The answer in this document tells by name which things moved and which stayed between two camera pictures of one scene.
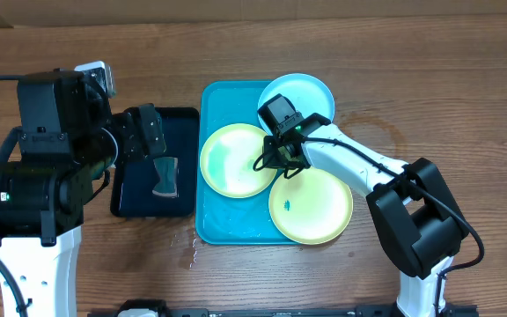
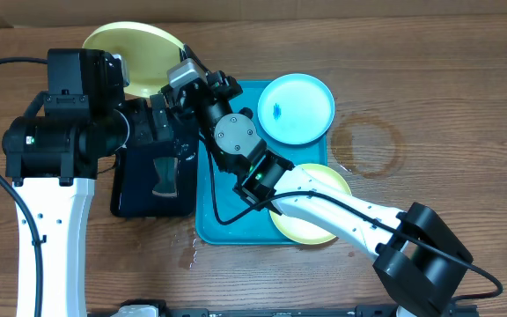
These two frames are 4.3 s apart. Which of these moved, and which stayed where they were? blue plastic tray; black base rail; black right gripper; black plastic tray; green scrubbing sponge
Moved: black right gripper
Stayed: blue plastic tray; black base rail; black plastic tray; green scrubbing sponge
